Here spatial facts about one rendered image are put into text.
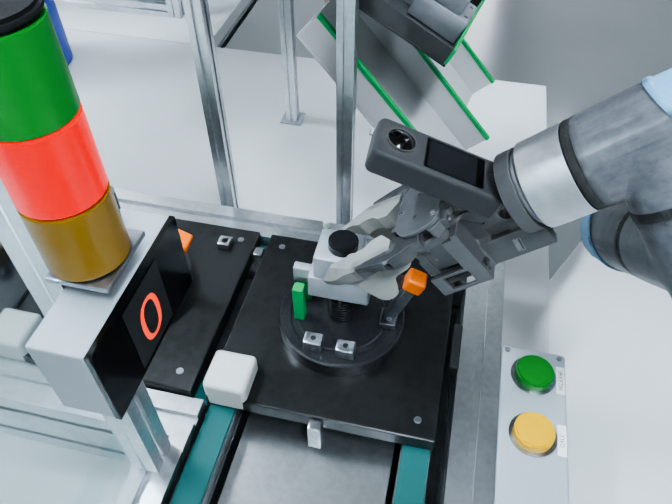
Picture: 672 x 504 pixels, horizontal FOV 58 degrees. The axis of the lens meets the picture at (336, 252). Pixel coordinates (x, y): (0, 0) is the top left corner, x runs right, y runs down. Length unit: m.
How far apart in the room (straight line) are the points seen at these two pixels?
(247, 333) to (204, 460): 0.14
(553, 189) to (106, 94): 1.01
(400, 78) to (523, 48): 2.50
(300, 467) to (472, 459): 0.18
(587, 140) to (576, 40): 3.03
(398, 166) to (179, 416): 0.35
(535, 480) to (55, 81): 0.53
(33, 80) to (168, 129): 0.90
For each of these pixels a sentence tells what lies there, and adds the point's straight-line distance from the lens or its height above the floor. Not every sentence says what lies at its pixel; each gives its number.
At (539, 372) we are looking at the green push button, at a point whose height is 0.97.
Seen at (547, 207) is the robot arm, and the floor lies 1.22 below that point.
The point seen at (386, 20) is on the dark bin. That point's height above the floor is 1.23.
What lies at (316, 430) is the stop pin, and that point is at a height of 0.97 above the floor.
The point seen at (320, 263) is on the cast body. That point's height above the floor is 1.09.
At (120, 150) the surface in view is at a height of 0.86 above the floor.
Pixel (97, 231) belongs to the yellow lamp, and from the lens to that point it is 0.36.
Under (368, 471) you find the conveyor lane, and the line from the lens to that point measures 0.67.
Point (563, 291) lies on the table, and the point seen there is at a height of 0.86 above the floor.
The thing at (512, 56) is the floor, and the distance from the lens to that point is 3.25.
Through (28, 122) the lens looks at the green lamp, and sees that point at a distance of 0.31.
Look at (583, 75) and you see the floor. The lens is 3.21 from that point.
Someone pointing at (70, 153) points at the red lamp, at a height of 1.35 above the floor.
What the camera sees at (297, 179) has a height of 0.86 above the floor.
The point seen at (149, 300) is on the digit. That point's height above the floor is 1.21.
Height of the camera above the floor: 1.53
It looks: 47 degrees down
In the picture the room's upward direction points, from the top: straight up
